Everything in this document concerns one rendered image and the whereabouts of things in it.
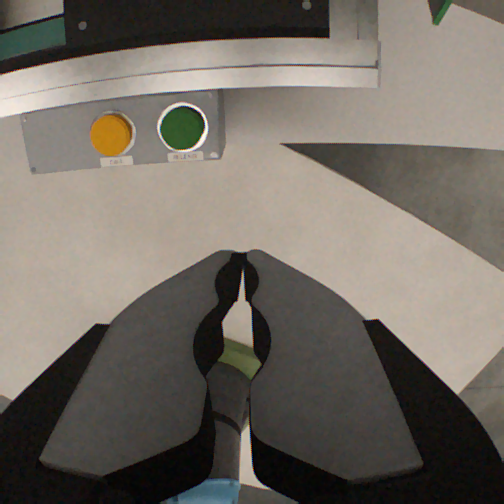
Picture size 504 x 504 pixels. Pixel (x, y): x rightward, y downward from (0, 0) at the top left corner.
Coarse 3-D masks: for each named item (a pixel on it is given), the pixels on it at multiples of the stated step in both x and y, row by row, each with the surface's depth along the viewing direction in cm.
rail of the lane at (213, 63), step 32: (192, 32) 32; (224, 32) 32; (64, 64) 34; (96, 64) 34; (128, 64) 34; (160, 64) 34; (192, 64) 35; (224, 64) 35; (256, 64) 35; (288, 64) 35; (320, 64) 35; (352, 64) 35; (0, 96) 36; (32, 96) 35; (64, 96) 35; (96, 96) 35
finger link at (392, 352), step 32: (384, 352) 8; (416, 384) 7; (416, 416) 6; (448, 416) 6; (448, 448) 6; (480, 448) 5; (384, 480) 5; (416, 480) 5; (448, 480) 5; (480, 480) 5
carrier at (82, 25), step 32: (64, 0) 30; (96, 0) 30; (128, 0) 30; (160, 0) 30; (192, 0) 31; (224, 0) 31; (256, 0) 31; (288, 0) 31; (320, 0) 30; (96, 32) 32; (128, 32) 32; (160, 32) 32
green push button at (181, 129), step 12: (180, 108) 35; (168, 120) 36; (180, 120) 36; (192, 120) 36; (168, 132) 36; (180, 132) 36; (192, 132) 36; (168, 144) 37; (180, 144) 37; (192, 144) 37
